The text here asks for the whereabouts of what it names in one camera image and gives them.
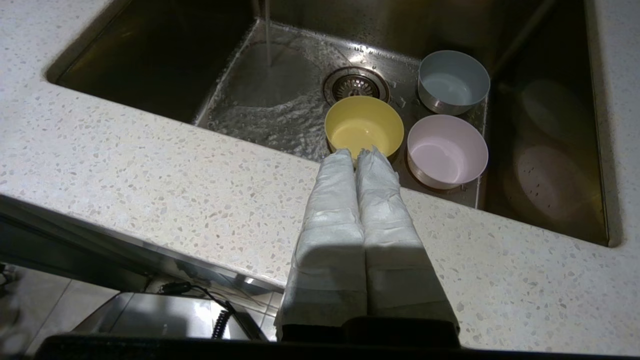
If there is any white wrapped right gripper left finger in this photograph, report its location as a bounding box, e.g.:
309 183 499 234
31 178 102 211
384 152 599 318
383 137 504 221
274 148 368 328

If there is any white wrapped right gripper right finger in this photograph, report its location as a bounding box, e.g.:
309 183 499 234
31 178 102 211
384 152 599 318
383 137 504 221
355 146 460 322

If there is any pink bowl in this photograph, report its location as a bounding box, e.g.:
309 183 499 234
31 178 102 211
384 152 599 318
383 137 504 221
406 114 489 191

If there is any yellow bowl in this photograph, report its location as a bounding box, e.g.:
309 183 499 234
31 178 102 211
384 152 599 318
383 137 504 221
324 95 405 162

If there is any light blue bowl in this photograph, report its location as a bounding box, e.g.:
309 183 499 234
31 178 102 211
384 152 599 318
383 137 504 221
417 50 491 116

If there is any stainless steel sink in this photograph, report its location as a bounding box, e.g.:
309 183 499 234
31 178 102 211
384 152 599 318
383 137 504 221
45 0 623 248

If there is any round metal drain strainer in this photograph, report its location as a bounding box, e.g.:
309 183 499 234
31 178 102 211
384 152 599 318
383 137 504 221
322 66 391 106

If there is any running water stream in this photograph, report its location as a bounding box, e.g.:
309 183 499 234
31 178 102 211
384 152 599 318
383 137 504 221
264 0 274 68

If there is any steel cabinet front edge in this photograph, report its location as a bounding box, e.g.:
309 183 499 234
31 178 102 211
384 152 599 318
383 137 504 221
0 195 286 296

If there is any black coiled cable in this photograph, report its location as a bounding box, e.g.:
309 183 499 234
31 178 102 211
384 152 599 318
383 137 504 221
160 281 246 341

